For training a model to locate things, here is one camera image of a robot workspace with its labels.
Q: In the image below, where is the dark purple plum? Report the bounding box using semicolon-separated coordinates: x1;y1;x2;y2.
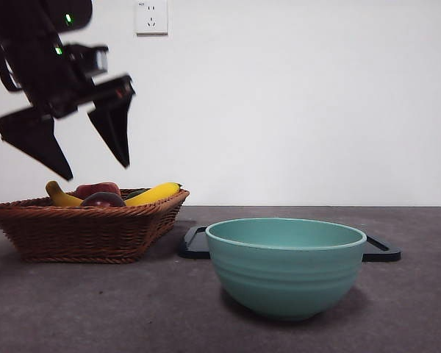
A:
79;191;127;207

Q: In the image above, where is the teal ceramic bowl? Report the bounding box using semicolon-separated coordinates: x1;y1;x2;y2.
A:
204;217;368;321

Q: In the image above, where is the red apple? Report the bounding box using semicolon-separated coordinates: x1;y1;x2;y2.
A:
75;182;121;201

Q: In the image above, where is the yellow banana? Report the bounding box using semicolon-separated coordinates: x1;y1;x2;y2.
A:
45;180;184;208

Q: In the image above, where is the brown wicker basket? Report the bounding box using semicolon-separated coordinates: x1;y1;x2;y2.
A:
0;189;191;264

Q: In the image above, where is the dark rectangular tray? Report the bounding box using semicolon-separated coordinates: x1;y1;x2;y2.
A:
178;226;403;263

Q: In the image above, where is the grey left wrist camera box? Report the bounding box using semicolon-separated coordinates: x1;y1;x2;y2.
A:
64;43;110;80

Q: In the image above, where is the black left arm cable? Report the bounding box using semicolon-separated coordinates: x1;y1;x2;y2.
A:
0;32;23;93

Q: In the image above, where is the white wall socket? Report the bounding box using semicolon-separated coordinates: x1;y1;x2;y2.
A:
135;1;169;37

